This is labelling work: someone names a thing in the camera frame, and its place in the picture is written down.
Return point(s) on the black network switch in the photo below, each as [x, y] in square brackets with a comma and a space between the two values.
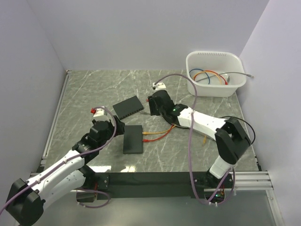
[128, 107]
[133, 139]

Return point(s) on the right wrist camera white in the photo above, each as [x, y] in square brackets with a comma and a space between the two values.
[158, 86]

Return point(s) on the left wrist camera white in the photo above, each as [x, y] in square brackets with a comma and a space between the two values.
[98, 112]

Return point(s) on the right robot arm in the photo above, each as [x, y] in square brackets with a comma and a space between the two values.
[231, 138]

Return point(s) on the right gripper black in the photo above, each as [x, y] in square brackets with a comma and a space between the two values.
[152, 105]

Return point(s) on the black base beam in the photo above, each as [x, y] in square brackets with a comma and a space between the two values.
[150, 184]

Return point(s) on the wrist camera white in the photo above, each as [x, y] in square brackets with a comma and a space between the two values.
[158, 86]
[98, 112]

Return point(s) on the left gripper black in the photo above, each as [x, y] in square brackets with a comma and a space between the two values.
[120, 126]

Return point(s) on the white plastic bin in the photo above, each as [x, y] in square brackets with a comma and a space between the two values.
[214, 74]

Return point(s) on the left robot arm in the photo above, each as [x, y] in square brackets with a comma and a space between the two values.
[28, 199]

